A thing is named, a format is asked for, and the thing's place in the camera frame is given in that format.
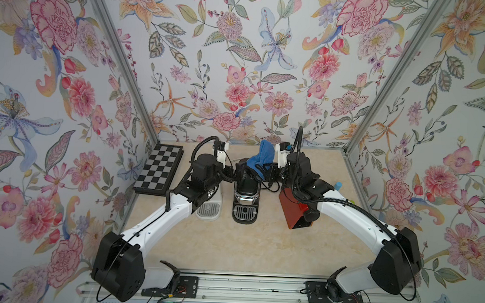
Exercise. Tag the black coffee machine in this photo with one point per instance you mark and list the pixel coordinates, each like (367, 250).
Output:
(246, 194)

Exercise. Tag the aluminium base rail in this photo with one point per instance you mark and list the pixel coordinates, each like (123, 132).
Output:
(205, 287)

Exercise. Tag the aluminium frame post left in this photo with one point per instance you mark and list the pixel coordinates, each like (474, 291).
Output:
(116, 47)

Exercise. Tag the red coffee machine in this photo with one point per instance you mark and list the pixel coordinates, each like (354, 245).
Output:
(293, 210)

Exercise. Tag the blue cylinder block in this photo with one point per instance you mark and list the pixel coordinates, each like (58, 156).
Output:
(338, 186)

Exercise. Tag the white coffee machine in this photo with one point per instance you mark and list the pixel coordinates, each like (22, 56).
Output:
(211, 209)

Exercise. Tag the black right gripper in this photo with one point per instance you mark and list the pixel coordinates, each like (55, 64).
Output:
(280, 174)

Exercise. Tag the black white chessboard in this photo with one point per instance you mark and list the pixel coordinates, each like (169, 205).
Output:
(159, 170)

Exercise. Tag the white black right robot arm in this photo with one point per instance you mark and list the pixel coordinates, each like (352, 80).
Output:
(397, 259)

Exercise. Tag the blue microfiber cloth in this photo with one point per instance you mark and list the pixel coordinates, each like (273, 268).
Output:
(265, 156)

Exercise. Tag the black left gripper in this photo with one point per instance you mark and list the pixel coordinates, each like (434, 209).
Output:
(228, 176)

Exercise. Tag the aluminium frame post right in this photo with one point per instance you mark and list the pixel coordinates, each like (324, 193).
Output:
(421, 34)

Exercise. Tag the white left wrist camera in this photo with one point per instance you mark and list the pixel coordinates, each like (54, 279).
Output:
(222, 150)

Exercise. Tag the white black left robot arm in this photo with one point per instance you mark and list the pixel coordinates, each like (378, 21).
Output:
(119, 266)

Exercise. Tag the aluminium frame post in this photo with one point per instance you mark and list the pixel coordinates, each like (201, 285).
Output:
(116, 47)
(421, 34)

